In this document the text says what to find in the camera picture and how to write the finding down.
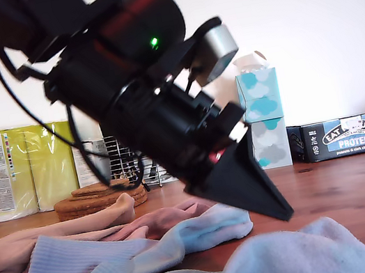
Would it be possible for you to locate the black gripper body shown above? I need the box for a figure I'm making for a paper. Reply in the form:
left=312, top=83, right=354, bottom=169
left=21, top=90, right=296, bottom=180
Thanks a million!
left=102, top=61, right=261, bottom=206

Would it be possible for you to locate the light blue ribbed sock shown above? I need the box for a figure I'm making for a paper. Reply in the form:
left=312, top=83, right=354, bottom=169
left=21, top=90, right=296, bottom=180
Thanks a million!
left=11, top=198, right=262, bottom=273
left=36, top=209, right=365, bottom=273

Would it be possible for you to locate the grey cloud tissue box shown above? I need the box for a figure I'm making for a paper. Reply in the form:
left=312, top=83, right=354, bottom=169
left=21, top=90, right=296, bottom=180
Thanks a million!
left=247, top=115, right=294, bottom=172

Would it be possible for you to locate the round cork trivet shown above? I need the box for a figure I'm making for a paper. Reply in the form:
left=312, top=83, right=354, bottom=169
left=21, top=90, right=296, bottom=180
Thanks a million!
left=52, top=181, right=147, bottom=215
left=55, top=189, right=151, bottom=224

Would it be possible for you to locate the square cork coaster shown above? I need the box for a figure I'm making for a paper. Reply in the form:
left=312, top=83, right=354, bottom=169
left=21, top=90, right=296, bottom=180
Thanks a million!
left=77, top=176, right=131, bottom=195
left=70, top=180, right=132, bottom=201

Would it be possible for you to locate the small white carton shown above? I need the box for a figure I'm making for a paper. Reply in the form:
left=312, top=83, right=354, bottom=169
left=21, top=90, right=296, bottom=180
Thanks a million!
left=70, top=138, right=114, bottom=190

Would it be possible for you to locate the turquoise cloud tissue box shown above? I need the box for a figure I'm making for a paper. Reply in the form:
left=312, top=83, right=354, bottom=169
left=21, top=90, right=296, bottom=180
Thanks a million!
left=234, top=66, right=286, bottom=125

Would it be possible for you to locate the white tissue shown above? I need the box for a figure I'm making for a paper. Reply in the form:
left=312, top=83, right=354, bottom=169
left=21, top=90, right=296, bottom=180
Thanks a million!
left=231, top=47, right=271, bottom=77

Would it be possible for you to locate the black protein bar box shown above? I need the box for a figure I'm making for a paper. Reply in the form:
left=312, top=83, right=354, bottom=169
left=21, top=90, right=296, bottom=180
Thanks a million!
left=286, top=112, right=365, bottom=167

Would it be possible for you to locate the yellow-green kitchen roll pack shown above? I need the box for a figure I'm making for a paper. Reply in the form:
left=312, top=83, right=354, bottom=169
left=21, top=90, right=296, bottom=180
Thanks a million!
left=0, top=117, right=88, bottom=223

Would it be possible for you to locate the chrome wire utensil holder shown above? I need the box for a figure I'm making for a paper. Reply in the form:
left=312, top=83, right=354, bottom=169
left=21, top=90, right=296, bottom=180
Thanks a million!
left=102, top=124, right=179, bottom=195

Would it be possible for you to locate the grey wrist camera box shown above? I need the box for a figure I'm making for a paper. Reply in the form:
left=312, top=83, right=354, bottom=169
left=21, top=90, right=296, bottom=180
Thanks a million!
left=178, top=13, right=244, bottom=90

